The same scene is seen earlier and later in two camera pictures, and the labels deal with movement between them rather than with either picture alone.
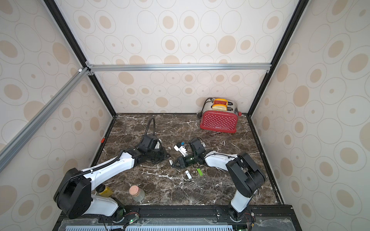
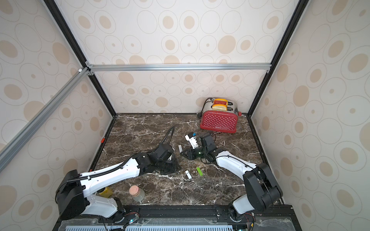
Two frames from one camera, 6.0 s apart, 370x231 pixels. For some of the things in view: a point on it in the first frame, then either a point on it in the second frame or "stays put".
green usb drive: [200, 172] stays put
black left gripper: [164, 155] → [175, 167]
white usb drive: [188, 174] stays put
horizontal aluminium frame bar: [179, 67] stays put
